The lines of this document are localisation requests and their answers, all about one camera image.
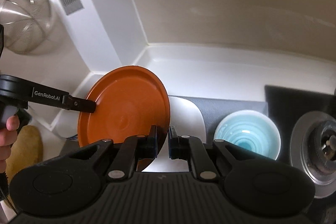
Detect white square plate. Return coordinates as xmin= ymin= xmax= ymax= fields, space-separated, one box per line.
xmin=143 ymin=96 xmax=206 ymax=172

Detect orange plastic plate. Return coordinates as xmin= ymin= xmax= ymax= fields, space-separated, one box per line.
xmin=77 ymin=65 xmax=171 ymax=171

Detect light blue ceramic bowl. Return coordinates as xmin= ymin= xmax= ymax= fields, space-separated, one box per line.
xmin=214 ymin=110 xmax=281 ymax=160

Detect person's left hand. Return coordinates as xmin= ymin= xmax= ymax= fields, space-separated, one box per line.
xmin=0 ymin=115 xmax=19 ymax=173

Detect grey cloth mat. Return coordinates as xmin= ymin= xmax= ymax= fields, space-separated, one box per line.
xmin=182 ymin=97 xmax=268 ymax=144

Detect round wooden cutting board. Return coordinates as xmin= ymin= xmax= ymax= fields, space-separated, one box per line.
xmin=6 ymin=125 xmax=43 ymax=183

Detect metal mesh strainer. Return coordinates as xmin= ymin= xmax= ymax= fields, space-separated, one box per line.
xmin=1 ymin=0 xmax=52 ymax=55

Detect black gas stove top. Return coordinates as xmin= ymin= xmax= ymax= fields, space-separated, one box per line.
xmin=265 ymin=85 xmax=335 ymax=223

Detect silver gas burner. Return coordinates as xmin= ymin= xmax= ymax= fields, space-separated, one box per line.
xmin=290 ymin=111 xmax=335 ymax=198

